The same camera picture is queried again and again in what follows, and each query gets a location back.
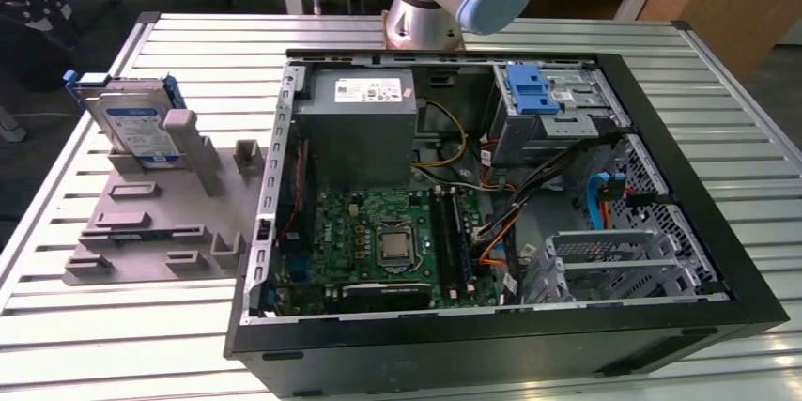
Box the orange wire bundle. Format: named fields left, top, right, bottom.
left=477, top=234, right=510, bottom=267

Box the black cable bundle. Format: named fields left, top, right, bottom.
left=474, top=135, right=608, bottom=245

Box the blue flat data wire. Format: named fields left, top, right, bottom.
left=586, top=172, right=629, bottom=234

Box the yellow wire pair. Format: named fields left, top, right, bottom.
left=411, top=99, right=470, bottom=170

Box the power wire with black connector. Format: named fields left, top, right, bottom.
left=598, top=186, right=658, bottom=229

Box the white stand foot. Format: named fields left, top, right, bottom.
left=0, top=104, right=28, bottom=143

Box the blue plastic drive latch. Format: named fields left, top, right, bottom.
left=505, top=64, right=566, bottom=116

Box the black graphics card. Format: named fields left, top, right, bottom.
left=323, top=280, right=435, bottom=314

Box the grey parts rack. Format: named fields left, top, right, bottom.
left=62, top=109, right=271, bottom=287

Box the silver CPU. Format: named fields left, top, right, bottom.
left=377, top=230, right=417, bottom=266

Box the thin red wire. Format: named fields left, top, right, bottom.
left=278, top=137, right=314, bottom=238

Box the black RAM slot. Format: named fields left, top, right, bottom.
left=447, top=187, right=478, bottom=295
left=429, top=187, right=463, bottom=300

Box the metal optical drive cage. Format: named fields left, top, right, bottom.
left=486, top=62, right=633, bottom=168

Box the hard disk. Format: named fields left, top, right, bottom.
left=62, top=70, right=187, bottom=170

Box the green motherboard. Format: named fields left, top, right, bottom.
left=275, top=186, right=506, bottom=316

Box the grey power supply unit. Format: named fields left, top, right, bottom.
left=293, top=67, right=421, bottom=192

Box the black PC case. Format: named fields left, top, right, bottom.
left=223, top=47, right=790, bottom=398

